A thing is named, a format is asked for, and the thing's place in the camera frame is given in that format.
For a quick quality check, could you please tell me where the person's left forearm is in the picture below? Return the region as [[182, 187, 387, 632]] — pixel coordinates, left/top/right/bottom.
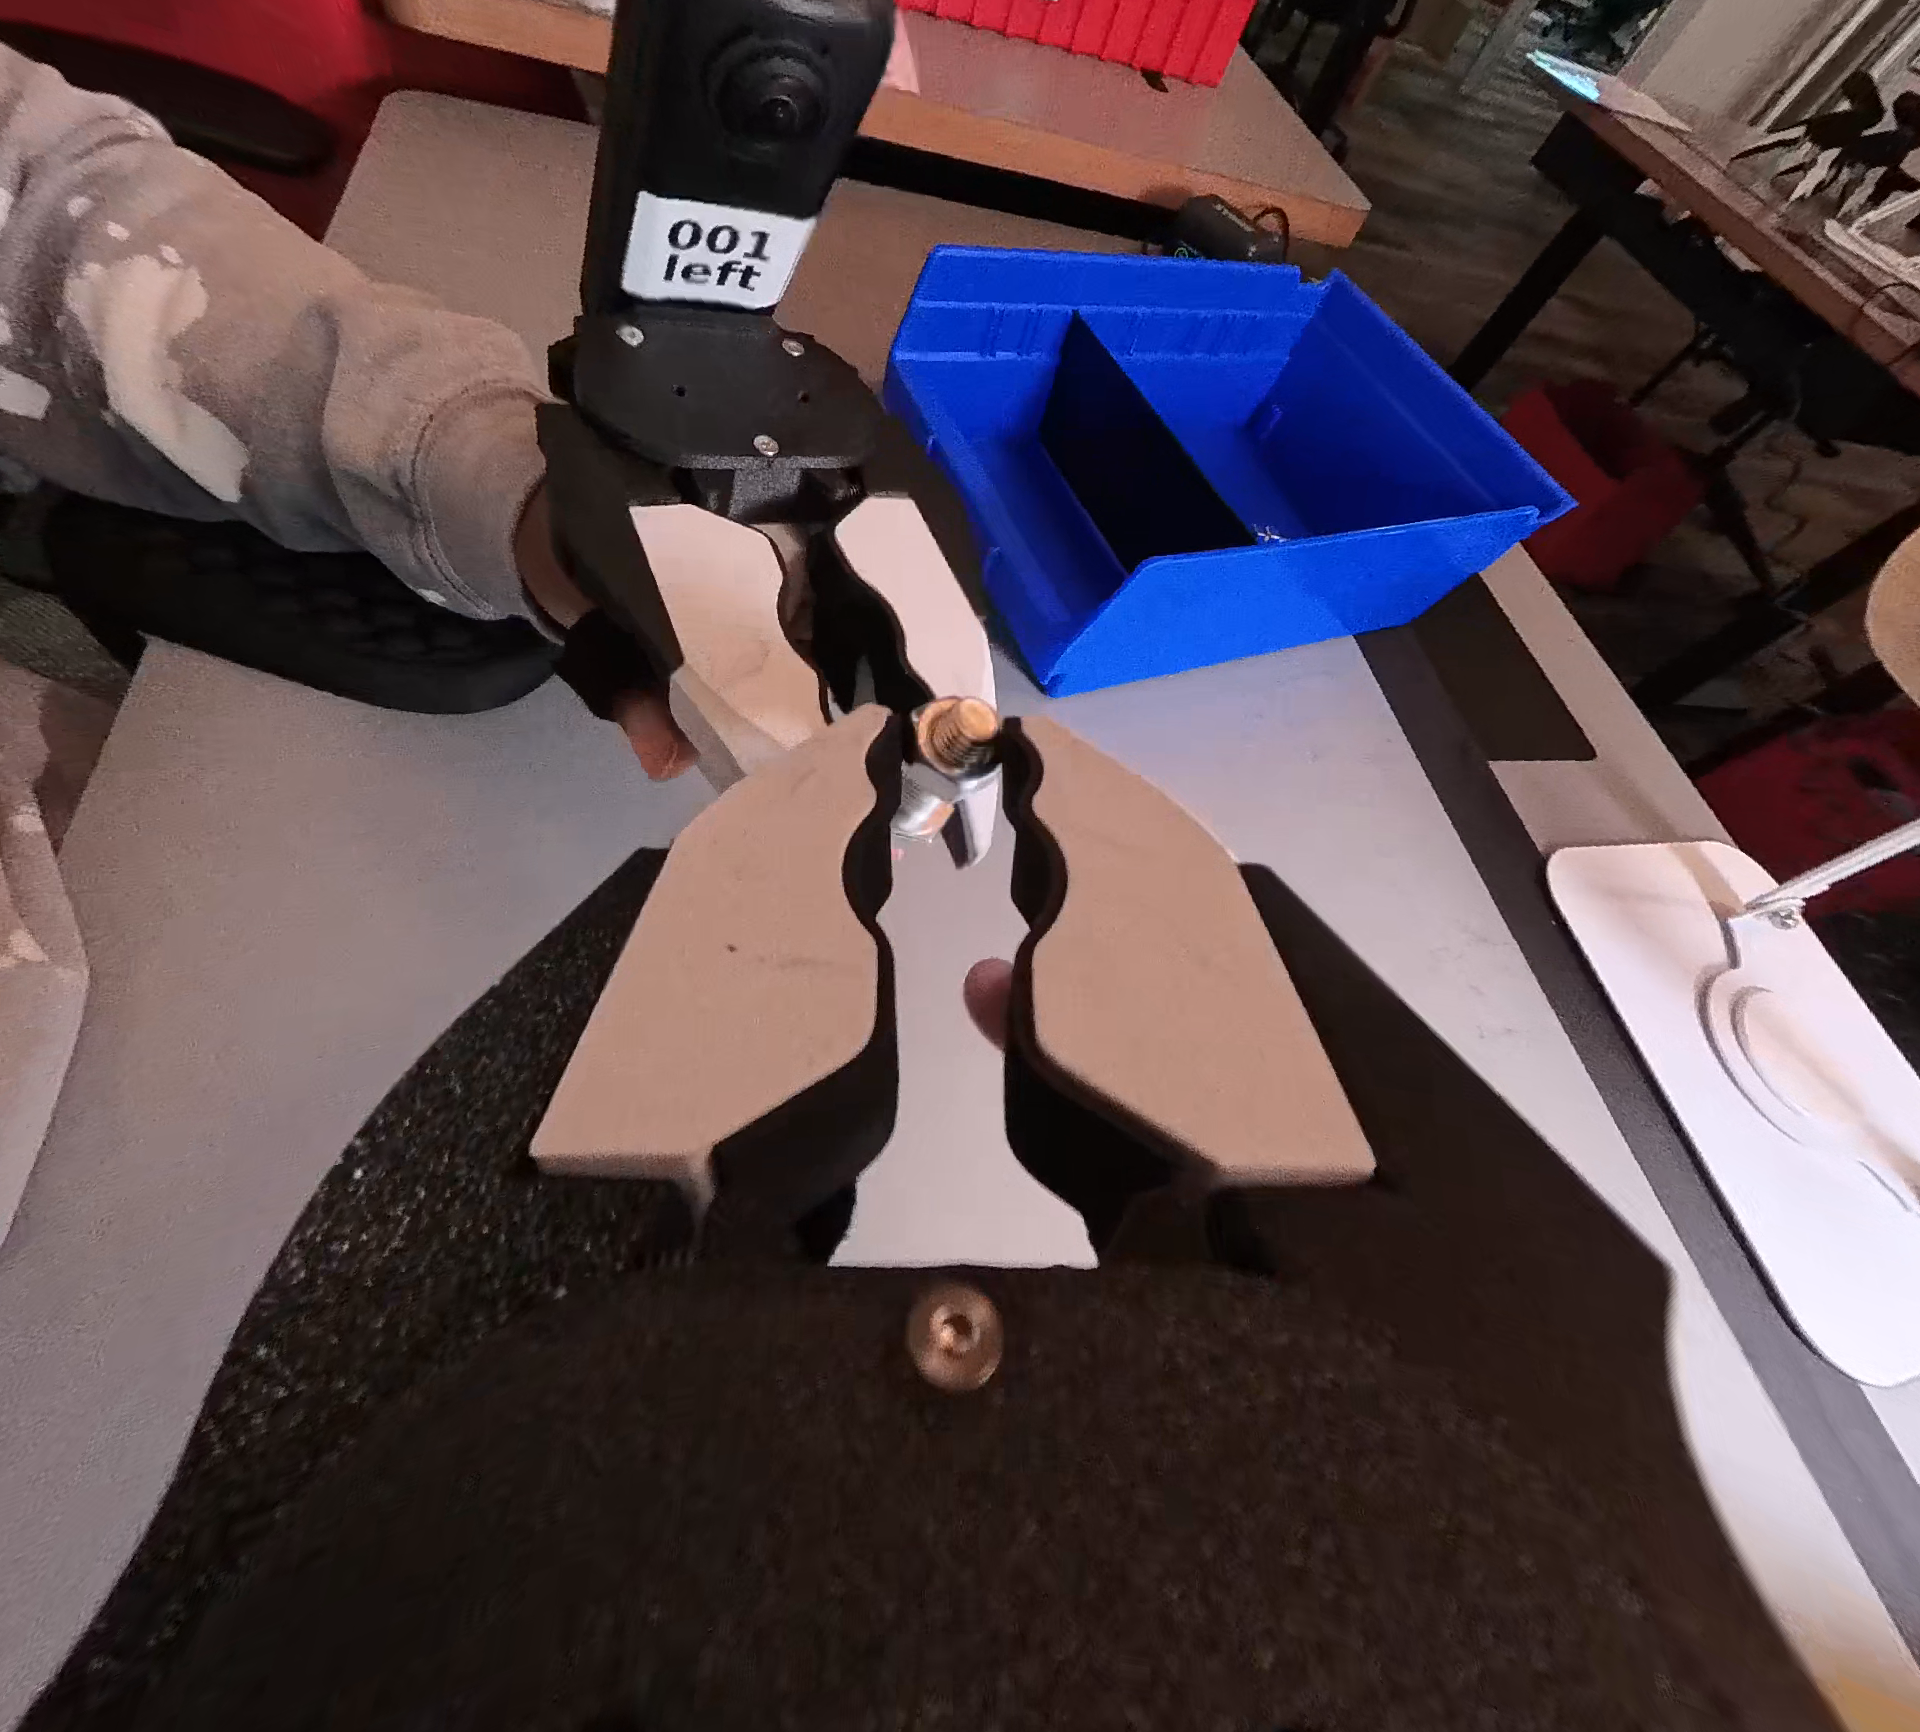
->
[[0, 45, 559, 625]]

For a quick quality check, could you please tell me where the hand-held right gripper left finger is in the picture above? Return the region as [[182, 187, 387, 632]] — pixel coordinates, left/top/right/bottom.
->
[[528, 701, 906, 1240]]

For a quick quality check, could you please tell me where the black power adapter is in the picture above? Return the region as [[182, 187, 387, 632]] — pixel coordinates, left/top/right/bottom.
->
[[1170, 194, 1293, 265]]

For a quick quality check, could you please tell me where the person's left hand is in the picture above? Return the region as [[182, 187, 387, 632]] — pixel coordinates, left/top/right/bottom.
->
[[514, 487, 703, 784]]

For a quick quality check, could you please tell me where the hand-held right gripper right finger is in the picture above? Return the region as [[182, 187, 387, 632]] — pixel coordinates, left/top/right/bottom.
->
[[996, 712, 1381, 1240]]

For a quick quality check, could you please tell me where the black bin divider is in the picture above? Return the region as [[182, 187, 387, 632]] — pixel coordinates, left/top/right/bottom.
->
[[1043, 314, 1263, 572]]

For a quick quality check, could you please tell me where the instruction sheet on stand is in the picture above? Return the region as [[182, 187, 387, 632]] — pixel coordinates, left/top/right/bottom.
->
[[1545, 533, 1920, 1391]]

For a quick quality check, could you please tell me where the blue plastic bin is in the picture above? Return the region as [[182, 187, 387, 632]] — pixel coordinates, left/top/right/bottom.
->
[[882, 244, 1580, 701]]

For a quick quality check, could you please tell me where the spare black gripper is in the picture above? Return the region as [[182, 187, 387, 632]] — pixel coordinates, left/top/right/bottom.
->
[[1732, 71, 1920, 234]]

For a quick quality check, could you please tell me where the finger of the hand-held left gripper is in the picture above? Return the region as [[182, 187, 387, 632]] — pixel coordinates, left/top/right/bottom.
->
[[631, 504, 868, 800], [811, 499, 1003, 868]]

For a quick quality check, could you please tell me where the red floor bin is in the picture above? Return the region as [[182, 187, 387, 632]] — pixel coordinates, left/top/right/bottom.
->
[[1694, 708, 1920, 880], [1501, 379, 1704, 592]]

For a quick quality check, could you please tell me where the black chair armrest pad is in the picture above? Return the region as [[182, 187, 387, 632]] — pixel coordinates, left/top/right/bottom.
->
[[45, 516, 559, 719]]

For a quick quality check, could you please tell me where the steel hex bolt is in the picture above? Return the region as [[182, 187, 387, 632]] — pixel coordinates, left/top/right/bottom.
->
[[896, 694, 1003, 851]]

